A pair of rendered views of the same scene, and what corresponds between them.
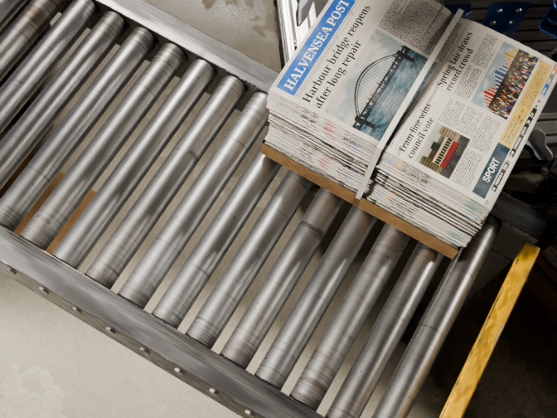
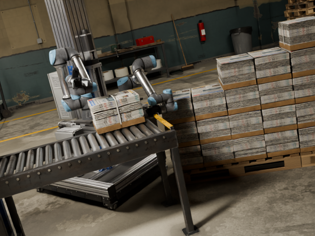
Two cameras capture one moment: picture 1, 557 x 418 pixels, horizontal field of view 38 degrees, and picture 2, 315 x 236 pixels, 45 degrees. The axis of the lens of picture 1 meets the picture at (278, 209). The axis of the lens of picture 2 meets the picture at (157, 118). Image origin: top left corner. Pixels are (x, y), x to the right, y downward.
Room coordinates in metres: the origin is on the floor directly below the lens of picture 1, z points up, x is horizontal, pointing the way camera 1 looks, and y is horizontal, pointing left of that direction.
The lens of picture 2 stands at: (-1.93, 1.11, 1.59)
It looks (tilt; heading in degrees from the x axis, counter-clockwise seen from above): 15 degrees down; 328
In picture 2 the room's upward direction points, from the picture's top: 12 degrees counter-clockwise
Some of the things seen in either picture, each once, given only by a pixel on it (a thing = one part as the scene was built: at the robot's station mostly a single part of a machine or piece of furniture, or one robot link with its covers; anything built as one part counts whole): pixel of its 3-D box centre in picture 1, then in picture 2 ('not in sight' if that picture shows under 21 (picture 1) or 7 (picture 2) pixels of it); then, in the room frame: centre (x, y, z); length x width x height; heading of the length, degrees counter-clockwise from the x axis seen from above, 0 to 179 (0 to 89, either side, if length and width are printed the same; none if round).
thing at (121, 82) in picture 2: not in sight; (124, 84); (1.30, -0.62, 0.98); 0.13 x 0.12 x 0.14; 82
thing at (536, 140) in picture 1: (535, 138); not in sight; (0.76, -0.43, 0.81); 0.09 x 0.03 x 0.06; 44
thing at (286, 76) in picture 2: not in sight; (269, 74); (0.31, -1.56, 0.86); 0.38 x 0.29 x 0.04; 140
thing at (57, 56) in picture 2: not in sight; (64, 80); (1.18, -0.01, 1.19); 0.15 x 0.12 x 0.55; 81
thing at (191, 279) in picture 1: (233, 214); (102, 142); (0.51, 0.07, 0.77); 0.47 x 0.05 x 0.05; 161
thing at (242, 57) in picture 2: not in sight; (233, 58); (0.49, -1.33, 1.06); 0.37 x 0.29 x 0.01; 142
